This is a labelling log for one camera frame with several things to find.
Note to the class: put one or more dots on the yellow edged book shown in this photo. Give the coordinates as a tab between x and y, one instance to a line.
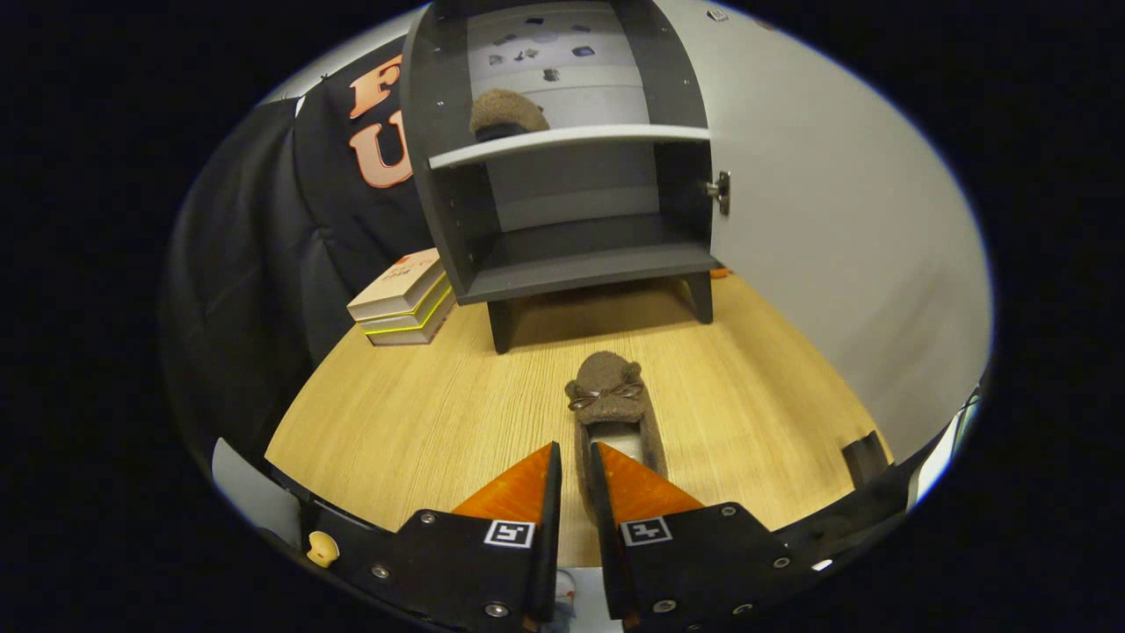
391	325

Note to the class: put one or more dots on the white tray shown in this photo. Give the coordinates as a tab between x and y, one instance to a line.
933	466

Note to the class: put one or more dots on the black backdrop cloth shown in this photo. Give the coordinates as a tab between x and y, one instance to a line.
246	264

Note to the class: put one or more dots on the pale grey panel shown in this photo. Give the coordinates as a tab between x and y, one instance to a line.
250	497

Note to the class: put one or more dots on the beige shoe cabinet door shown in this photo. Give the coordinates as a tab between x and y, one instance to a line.
835	220

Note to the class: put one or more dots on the grey shoe cabinet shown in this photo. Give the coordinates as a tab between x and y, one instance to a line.
571	272

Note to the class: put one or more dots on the beige orange cover book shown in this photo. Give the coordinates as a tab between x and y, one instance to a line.
395	286

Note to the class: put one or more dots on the small cream round knob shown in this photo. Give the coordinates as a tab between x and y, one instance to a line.
322	549

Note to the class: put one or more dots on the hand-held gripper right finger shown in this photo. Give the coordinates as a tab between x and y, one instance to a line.
602	536

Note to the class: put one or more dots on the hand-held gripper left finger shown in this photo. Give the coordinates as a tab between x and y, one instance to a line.
549	527

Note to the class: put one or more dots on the grey book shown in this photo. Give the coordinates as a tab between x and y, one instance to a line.
400	339

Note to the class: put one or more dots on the metal door hinge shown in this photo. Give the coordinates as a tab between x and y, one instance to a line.
721	192

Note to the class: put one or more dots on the brown fuzzy shoe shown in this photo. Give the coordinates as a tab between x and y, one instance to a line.
505	110
606	387

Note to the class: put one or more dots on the person's white printed clothing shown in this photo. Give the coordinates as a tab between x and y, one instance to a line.
576	607

